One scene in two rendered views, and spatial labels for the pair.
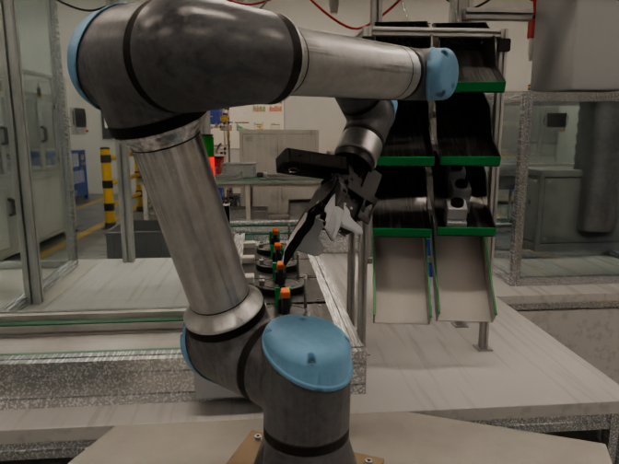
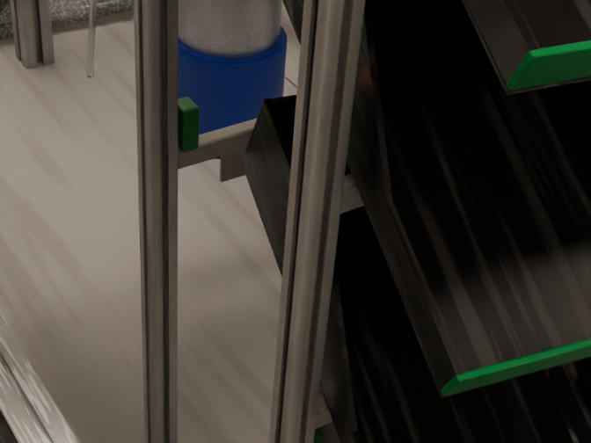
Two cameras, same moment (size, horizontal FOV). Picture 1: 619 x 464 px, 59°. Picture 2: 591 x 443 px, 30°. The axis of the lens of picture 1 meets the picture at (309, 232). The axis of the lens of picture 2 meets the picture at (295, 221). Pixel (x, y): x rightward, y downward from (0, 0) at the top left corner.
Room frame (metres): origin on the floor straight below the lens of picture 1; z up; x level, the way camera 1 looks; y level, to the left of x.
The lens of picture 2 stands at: (0.96, 0.09, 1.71)
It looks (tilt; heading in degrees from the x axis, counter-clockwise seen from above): 38 degrees down; 330
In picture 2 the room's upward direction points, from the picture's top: 5 degrees clockwise
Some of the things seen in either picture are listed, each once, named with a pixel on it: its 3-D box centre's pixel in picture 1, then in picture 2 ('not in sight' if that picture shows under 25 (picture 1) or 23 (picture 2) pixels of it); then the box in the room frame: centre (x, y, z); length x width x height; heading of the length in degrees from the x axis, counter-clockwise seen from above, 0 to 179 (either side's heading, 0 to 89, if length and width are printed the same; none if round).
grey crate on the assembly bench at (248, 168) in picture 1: (239, 169); not in sight; (6.79, 0.87, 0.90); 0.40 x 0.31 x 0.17; 92
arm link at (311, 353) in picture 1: (303, 373); not in sight; (0.68, 0.01, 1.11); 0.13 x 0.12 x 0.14; 50
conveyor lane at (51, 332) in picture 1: (161, 343); not in sight; (1.27, 0.36, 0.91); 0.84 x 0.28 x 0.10; 95
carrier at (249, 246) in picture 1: (274, 240); not in sight; (2.01, 0.13, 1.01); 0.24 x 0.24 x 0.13; 5
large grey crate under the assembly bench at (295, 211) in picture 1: (312, 209); not in sight; (6.86, -0.04, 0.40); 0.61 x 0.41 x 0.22; 92
